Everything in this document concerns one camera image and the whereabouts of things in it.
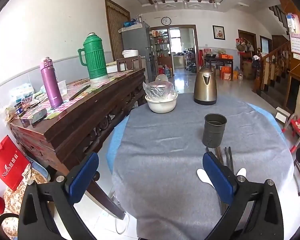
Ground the red paper bag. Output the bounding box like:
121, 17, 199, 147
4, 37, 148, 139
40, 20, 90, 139
0, 135, 31, 192

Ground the white chest freezer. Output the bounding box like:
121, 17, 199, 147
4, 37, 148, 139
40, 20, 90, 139
106, 56, 147, 75

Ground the clear plastic cup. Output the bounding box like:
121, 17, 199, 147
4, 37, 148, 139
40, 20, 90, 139
55, 80, 67, 96

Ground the wooden staircase railing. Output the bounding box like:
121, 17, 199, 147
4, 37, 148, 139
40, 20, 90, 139
251, 39, 293, 93

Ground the framed picture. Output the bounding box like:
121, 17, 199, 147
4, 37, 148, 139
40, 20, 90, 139
212, 25, 226, 41

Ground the dark metal utensil holder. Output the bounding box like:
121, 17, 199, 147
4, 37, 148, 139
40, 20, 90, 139
202, 113, 227, 148

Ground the carved wooden sideboard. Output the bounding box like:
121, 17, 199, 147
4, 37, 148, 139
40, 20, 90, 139
9, 68, 147, 220

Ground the floral patterned sack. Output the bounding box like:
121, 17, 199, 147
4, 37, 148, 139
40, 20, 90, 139
0, 167, 51, 238

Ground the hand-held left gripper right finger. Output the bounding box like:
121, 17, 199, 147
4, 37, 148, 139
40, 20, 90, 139
202, 152, 284, 240

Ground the wooden chair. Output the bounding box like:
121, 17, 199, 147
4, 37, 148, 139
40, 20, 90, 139
116, 56, 142, 72

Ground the pink checkered table cover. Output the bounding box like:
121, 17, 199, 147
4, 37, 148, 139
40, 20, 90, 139
15, 70, 138, 120

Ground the white tissue packet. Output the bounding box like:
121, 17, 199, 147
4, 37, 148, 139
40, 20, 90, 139
9, 82, 35, 98

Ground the wall calendar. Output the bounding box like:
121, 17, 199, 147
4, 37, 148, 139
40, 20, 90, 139
285, 13, 300, 56

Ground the white rice cooker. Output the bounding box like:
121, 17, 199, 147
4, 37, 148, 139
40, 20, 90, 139
122, 49, 140, 59

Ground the blue table cover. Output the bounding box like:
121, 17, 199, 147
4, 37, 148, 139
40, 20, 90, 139
106, 102, 283, 180

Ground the purple insulated bottle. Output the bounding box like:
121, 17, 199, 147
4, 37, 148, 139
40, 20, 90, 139
39, 57, 64, 109

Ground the dark wooden side table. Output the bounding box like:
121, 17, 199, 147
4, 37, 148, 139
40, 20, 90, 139
203, 57, 234, 81

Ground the white bowl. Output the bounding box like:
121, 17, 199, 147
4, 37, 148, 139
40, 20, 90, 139
145, 94, 179, 114

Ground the white box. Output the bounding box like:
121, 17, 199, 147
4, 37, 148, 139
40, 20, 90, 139
275, 107, 292, 124

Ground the dark flat stick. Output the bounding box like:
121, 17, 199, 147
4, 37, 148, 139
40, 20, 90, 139
69, 84, 91, 101

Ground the bronze electric kettle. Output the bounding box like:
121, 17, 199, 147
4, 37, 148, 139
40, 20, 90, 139
193, 65, 218, 106

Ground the black smartphone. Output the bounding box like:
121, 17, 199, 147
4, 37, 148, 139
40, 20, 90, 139
31, 108, 48, 126

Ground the plastic bag of steel bowls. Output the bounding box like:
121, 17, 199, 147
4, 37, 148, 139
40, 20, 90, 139
142, 74, 178, 101

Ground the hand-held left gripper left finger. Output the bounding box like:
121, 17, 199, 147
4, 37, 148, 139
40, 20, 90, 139
17, 152, 100, 240

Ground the pantry shelf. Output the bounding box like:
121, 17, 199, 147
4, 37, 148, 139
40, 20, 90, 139
151, 29, 171, 58

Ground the grey tablecloth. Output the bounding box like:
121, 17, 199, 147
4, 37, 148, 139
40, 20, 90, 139
111, 93, 294, 240

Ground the orange gift box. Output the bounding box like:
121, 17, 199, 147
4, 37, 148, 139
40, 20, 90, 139
220, 66, 233, 81

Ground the green thermos jug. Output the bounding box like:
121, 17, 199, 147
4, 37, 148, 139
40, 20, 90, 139
77, 32, 109, 84

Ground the grey refrigerator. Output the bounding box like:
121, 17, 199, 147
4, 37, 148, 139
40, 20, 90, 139
121, 22, 158, 77

